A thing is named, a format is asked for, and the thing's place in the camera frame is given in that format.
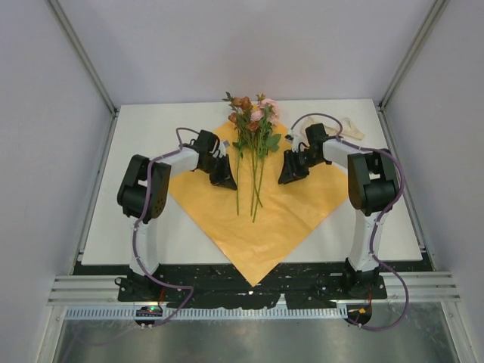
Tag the white slotted cable duct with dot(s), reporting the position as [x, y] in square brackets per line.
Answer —
[138, 313]

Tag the orange wrapping paper sheet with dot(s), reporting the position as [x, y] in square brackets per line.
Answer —
[262, 222]

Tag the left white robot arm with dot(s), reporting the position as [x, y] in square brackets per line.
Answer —
[143, 192]

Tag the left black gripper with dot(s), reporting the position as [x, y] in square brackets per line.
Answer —
[225, 178]

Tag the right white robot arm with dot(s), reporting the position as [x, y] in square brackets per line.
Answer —
[372, 184]

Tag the right aluminium corner post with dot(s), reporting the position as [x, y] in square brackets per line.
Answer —
[429, 22]

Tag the aluminium corner post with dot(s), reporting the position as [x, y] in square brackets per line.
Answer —
[429, 22]
[75, 42]

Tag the left aluminium corner post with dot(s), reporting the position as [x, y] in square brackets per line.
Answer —
[75, 42]

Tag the fake flower bouquet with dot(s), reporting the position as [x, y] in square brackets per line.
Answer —
[255, 123]

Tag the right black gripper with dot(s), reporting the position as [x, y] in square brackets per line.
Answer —
[290, 171]

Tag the cream ribbon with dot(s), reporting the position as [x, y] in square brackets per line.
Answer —
[349, 128]

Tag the aluminium frame rail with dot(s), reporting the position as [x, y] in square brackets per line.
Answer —
[91, 290]

